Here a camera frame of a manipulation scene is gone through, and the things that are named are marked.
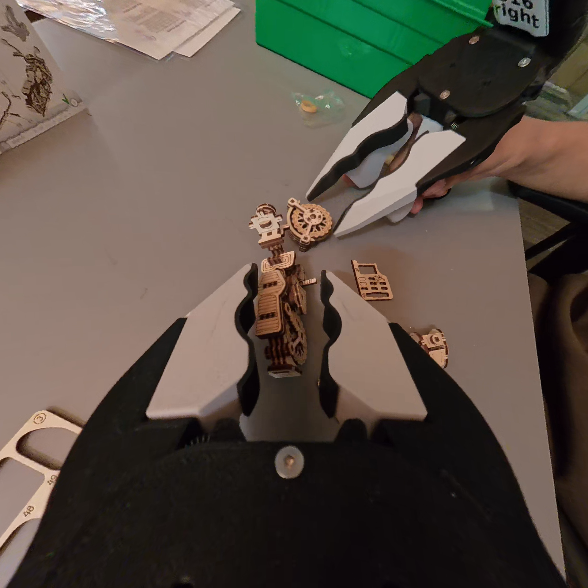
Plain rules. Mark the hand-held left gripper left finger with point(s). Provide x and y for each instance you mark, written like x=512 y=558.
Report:
x=202 y=363

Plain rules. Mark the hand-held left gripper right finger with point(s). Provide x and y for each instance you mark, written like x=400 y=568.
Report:
x=372 y=367

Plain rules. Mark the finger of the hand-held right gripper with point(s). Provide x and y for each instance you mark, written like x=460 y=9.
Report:
x=367 y=133
x=413 y=183

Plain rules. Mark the wooden motorcycle model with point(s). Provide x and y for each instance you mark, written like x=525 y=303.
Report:
x=268 y=312

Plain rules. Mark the wooden model wheel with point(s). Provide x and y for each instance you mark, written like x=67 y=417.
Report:
x=310 y=223

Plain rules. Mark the person's right forearm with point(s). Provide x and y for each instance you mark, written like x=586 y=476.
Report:
x=560 y=156

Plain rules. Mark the grey desk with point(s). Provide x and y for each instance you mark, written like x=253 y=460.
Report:
x=160 y=206

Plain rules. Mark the person's right hand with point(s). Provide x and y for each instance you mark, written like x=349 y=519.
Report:
x=500 y=156

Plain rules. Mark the clear bag of small rings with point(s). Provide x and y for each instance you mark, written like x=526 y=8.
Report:
x=308 y=109

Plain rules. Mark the small wooden block assembly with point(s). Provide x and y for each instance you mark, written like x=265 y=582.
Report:
x=434 y=344

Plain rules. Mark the flat slotted wooden part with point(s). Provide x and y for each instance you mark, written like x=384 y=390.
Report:
x=374 y=285

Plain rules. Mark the green plastic bin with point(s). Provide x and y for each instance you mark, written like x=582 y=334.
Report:
x=349 y=36

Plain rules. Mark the black chair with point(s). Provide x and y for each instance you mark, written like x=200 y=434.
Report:
x=551 y=202

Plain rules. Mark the wooden punch-out sheet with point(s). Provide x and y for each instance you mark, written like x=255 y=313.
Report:
x=43 y=422

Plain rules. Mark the person's brown clothing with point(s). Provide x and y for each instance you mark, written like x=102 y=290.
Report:
x=565 y=413

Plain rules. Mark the paper sheets in plastic sleeve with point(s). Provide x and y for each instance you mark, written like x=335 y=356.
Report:
x=151 y=23

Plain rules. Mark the illustrated instruction booklet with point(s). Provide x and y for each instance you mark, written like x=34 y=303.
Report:
x=32 y=82

